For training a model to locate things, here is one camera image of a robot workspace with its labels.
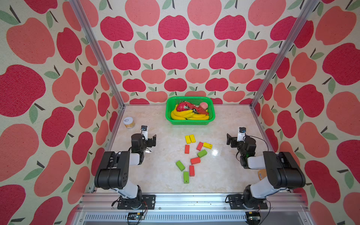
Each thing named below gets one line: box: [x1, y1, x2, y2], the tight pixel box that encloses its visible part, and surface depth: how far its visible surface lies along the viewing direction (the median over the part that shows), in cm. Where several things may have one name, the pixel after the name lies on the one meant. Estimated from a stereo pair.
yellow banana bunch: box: [170, 104, 210, 120], surface depth 107 cm
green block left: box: [175, 160, 186, 172], surface depth 88 cm
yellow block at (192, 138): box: [188, 134, 196, 143], surface depth 101 cm
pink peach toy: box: [199, 101, 209, 110], surface depth 114 cm
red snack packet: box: [176, 101, 210, 115], surface depth 110 cm
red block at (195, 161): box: [190, 157, 201, 165], surface depth 91 cm
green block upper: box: [196, 149, 208, 158], surface depth 94 cm
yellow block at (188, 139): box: [184, 135, 192, 145], surface depth 101 cm
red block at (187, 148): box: [184, 144, 190, 155], surface depth 98 cm
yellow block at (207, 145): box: [202, 142, 214, 150], surface depth 98 cm
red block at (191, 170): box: [189, 165, 195, 177], surface depth 86 cm
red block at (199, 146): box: [196, 141, 204, 151], surface depth 98 cm
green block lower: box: [183, 171, 190, 184], surface depth 84 cm
